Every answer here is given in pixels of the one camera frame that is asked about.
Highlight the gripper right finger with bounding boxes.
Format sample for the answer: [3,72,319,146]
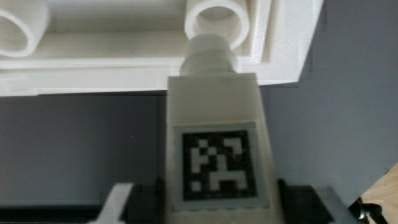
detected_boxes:
[278,179,356,224]

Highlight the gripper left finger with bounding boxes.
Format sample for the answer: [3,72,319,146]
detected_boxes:
[97,178,166,224]

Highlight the white leg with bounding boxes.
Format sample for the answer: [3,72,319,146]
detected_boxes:
[166,34,283,224]

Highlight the white square tabletop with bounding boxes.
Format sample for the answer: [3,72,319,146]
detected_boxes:
[0,0,326,97]

